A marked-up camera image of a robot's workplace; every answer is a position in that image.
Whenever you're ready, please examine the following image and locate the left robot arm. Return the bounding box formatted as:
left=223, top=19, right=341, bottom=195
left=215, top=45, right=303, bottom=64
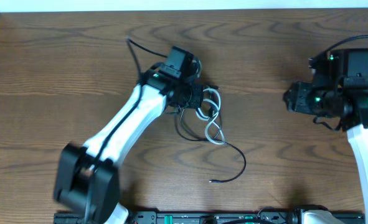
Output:
left=54, top=46, right=204, bottom=223

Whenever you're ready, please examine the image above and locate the thin black usb cable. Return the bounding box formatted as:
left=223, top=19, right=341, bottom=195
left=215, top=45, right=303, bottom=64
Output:
left=164, top=104, right=247, bottom=184

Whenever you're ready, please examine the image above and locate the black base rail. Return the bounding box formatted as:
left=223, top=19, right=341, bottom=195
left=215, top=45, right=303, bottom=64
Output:
left=53, top=209, right=365, bottom=224

